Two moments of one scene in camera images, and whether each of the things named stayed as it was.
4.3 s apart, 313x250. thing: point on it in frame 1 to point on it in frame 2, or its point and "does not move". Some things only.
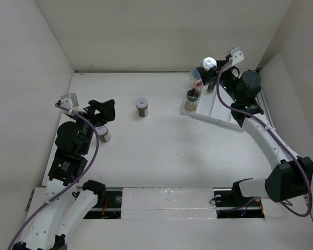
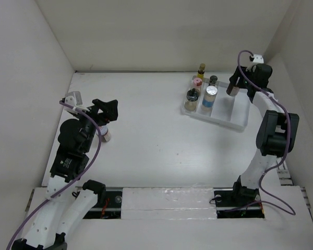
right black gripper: x=207 y=75 to x=234 y=78
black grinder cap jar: x=191 y=102 does not move
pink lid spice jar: x=197 y=85 does not move
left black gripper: x=106 y=109 does not move
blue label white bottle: x=207 y=63 to x=209 y=98
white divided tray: x=212 y=108 does not move
